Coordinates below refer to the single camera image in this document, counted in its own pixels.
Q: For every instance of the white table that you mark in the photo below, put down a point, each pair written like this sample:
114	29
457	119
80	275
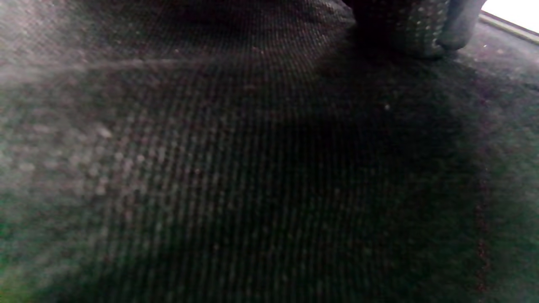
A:
516	12

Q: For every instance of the person's left hand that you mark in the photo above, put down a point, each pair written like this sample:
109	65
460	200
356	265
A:
412	25

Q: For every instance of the black trousers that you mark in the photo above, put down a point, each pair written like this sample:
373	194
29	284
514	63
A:
210	168

